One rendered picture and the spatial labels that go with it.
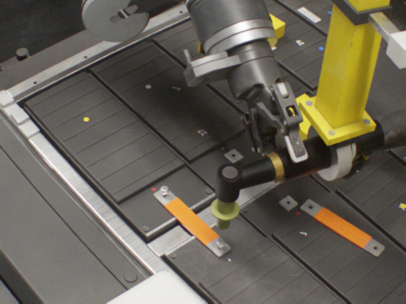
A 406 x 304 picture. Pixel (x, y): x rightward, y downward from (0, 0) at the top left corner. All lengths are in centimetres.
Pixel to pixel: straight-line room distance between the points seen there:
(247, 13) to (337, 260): 39
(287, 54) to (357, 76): 50
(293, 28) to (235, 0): 48
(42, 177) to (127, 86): 35
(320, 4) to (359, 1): 73
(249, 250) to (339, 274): 14
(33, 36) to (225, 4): 123
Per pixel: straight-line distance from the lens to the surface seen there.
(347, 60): 102
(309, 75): 151
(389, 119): 122
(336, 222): 127
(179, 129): 137
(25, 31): 228
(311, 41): 159
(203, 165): 133
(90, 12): 124
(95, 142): 135
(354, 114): 111
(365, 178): 135
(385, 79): 153
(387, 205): 132
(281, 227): 125
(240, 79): 114
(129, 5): 122
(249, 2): 115
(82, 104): 141
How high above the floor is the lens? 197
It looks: 45 degrees down
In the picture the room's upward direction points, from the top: 6 degrees clockwise
